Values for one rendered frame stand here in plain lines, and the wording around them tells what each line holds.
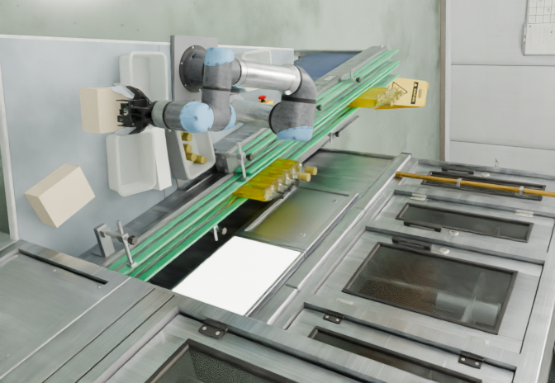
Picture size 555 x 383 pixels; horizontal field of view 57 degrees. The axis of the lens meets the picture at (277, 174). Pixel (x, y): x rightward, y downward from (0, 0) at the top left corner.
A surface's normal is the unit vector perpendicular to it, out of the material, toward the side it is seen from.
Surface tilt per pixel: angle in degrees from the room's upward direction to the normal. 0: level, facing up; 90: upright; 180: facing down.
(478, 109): 90
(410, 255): 90
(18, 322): 90
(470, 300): 90
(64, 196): 0
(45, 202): 0
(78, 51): 0
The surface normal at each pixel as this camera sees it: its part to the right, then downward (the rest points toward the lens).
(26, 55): 0.84, 0.13
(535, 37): -0.53, 0.43
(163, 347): -0.14, -0.89
